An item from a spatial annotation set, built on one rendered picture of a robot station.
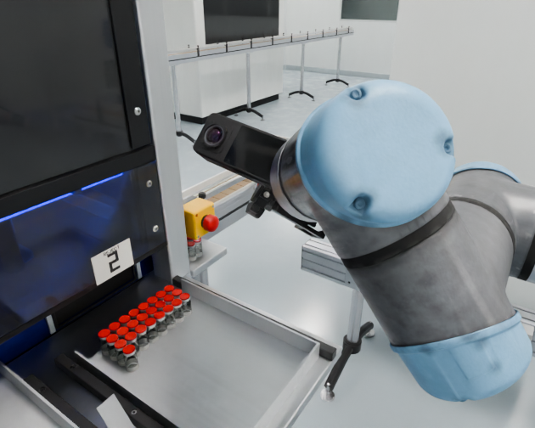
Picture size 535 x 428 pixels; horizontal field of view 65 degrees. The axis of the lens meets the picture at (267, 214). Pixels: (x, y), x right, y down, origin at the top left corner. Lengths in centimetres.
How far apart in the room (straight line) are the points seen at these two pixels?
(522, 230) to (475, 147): 163
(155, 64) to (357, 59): 845
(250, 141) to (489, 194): 21
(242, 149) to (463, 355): 25
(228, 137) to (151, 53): 43
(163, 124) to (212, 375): 47
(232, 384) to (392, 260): 56
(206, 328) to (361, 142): 70
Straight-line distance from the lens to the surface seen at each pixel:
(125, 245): 85
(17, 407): 84
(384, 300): 26
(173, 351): 83
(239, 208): 130
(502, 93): 193
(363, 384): 196
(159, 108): 83
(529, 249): 36
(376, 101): 21
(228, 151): 41
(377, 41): 901
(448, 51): 194
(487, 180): 38
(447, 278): 25
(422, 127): 22
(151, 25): 82
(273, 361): 80
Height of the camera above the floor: 146
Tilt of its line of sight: 27 degrees down
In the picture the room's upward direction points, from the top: straight up
